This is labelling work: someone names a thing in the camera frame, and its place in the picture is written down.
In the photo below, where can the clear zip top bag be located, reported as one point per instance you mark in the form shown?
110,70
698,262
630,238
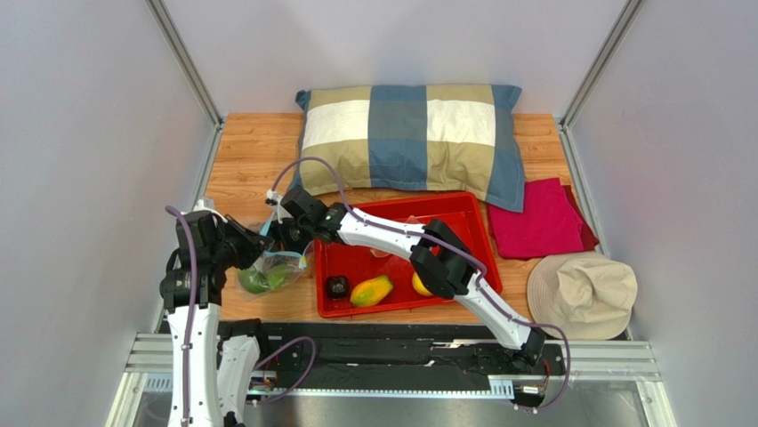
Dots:
295,263

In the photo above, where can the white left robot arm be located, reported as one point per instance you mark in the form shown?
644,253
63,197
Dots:
212,365

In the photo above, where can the checkered blue beige pillow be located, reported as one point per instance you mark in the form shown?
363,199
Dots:
412,138

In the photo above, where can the magenta folded cloth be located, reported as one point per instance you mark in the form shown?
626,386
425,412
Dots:
547,225

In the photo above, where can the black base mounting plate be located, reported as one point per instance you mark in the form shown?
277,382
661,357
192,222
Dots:
393,357

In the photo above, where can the dark purple fake mangosteen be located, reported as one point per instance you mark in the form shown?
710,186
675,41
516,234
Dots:
337,287

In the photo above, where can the dark red cloth underneath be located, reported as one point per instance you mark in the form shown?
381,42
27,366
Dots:
588,238

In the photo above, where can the yellow green fake mango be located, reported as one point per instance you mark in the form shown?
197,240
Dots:
370,292

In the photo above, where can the red plastic tray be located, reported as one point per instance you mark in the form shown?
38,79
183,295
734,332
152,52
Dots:
459,210

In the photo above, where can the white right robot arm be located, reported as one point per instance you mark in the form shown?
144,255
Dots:
444,264

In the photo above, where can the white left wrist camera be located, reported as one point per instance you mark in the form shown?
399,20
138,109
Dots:
208,205

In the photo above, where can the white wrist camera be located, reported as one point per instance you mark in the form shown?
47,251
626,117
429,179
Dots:
273,200
208,205

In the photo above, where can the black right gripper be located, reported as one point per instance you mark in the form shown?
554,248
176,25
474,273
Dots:
286,230

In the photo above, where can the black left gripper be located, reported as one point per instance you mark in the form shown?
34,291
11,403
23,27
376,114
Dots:
255,245

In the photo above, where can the green fake lime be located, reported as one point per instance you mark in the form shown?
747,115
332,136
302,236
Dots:
257,282

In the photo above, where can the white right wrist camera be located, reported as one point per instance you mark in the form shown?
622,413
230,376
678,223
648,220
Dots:
273,200

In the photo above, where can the yellow fake lemon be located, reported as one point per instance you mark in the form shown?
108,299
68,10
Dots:
419,287

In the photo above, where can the beige bucket hat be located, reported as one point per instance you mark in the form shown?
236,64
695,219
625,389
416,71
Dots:
587,295

